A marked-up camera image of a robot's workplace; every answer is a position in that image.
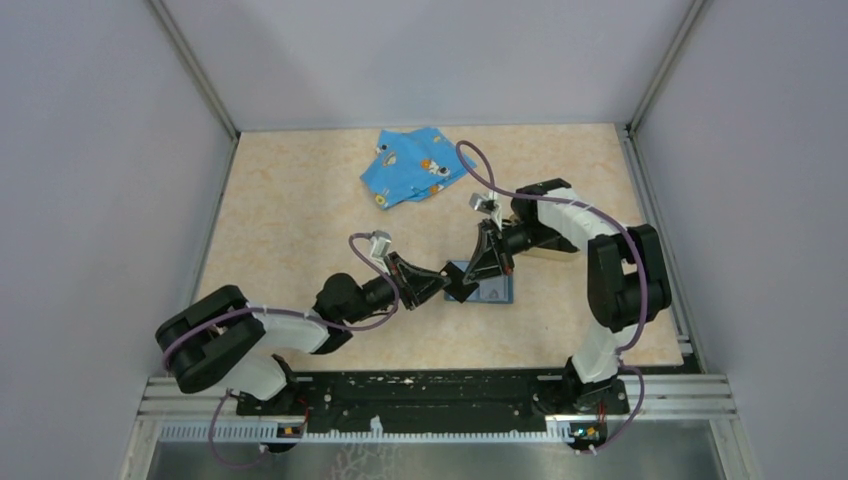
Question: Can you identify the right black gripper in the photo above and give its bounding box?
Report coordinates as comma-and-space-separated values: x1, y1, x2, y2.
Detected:
461, 218, 560, 285

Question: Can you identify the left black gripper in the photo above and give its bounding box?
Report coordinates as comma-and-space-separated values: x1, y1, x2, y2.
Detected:
345, 251, 452, 325

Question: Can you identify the blue card holder wallet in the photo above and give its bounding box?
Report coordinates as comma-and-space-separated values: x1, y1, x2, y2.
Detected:
450, 260, 514, 305

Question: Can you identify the black card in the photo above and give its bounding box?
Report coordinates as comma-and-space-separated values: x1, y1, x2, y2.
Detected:
441, 262, 479, 303

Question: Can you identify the beige oval card tray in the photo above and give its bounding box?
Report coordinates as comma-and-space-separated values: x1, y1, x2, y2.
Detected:
523, 247, 580, 262

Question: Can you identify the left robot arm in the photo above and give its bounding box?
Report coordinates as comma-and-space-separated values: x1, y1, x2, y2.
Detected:
154, 253, 463, 414

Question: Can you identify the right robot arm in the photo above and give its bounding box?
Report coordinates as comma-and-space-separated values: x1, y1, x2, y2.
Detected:
463, 179, 671, 412

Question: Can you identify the blue printed cloth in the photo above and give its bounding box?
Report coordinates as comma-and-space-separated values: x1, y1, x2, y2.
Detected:
360, 127, 476, 210

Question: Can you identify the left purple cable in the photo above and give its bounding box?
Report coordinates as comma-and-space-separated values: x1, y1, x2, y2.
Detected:
162, 231, 402, 470

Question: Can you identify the purple cable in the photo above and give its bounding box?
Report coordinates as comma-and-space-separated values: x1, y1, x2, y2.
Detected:
455, 139, 651, 456
162, 231, 402, 470

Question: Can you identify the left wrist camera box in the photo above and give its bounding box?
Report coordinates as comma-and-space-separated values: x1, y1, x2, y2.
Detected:
368, 230, 392, 261

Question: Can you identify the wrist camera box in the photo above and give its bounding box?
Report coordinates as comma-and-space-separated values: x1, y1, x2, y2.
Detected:
469, 191, 500, 215
368, 230, 392, 261

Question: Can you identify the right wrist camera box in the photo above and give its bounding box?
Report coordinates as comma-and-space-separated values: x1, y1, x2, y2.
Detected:
469, 191, 500, 215

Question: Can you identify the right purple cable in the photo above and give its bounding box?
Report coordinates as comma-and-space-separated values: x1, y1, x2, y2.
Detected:
455, 139, 651, 456

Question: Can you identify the black mounting base plate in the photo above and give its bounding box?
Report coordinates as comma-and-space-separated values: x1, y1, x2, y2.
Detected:
236, 369, 630, 434

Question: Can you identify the aluminium frame rail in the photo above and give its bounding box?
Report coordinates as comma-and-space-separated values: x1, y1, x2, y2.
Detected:
136, 372, 738, 444

